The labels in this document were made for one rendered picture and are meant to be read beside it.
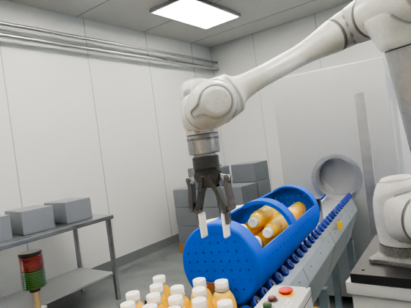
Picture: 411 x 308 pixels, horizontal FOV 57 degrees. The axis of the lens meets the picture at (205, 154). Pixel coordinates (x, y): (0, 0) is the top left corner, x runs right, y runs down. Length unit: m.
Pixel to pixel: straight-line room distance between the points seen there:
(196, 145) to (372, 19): 0.56
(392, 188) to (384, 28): 0.50
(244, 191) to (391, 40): 4.00
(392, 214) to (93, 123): 4.42
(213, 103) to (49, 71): 4.30
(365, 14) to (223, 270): 0.87
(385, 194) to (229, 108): 0.66
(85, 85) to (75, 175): 1.20
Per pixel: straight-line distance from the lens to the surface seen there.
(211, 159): 1.03
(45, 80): 4.99
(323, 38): 1.18
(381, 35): 1.11
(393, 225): 1.32
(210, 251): 1.30
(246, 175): 5.28
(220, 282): 1.12
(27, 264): 1.18
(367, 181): 2.55
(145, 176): 5.77
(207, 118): 0.84
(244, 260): 1.26
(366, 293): 1.36
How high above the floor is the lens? 1.49
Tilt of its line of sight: 1 degrees down
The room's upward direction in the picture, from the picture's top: 7 degrees counter-clockwise
